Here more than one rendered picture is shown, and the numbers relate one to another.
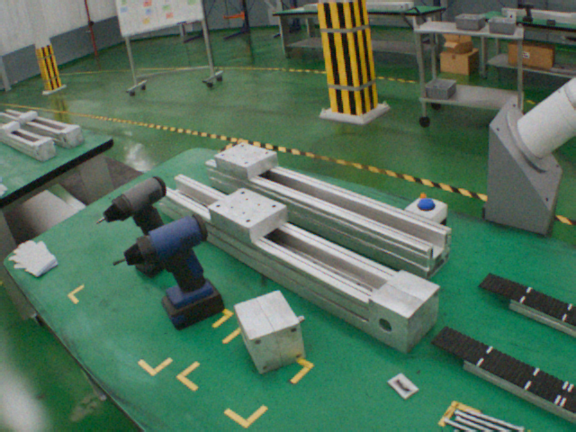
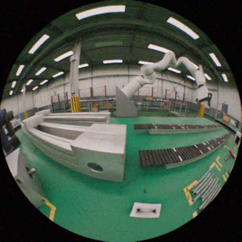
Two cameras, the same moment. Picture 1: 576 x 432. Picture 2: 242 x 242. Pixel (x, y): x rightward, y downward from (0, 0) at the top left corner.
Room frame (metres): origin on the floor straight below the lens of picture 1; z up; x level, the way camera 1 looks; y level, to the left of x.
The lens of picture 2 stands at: (0.50, -0.12, 0.94)
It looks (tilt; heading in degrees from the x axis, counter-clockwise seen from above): 19 degrees down; 314
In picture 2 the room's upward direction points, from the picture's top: straight up
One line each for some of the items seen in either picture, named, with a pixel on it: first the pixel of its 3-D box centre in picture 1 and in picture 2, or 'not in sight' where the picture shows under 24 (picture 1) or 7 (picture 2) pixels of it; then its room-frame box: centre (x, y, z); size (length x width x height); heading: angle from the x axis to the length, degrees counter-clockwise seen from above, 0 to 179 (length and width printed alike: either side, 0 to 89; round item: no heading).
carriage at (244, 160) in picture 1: (246, 164); (42, 114); (1.28, 0.09, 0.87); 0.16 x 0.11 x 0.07; 38
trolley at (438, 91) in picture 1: (468, 67); (98, 107); (3.54, -1.71, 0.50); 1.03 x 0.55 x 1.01; 56
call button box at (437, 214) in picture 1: (424, 218); not in sight; (0.93, -0.33, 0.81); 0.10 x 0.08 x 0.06; 128
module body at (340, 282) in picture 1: (251, 236); (35, 131); (0.96, 0.09, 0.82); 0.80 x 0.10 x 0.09; 38
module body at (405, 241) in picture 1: (309, 202); (56, 120); (1.08, -0.06, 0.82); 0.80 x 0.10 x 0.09; 38
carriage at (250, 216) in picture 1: (247, 218); (32, 123); (0.96, 0.09, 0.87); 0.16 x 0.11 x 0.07; 38
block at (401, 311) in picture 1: (408, 308); (106, 147); (0.62, -0.19, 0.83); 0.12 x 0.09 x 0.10; 128
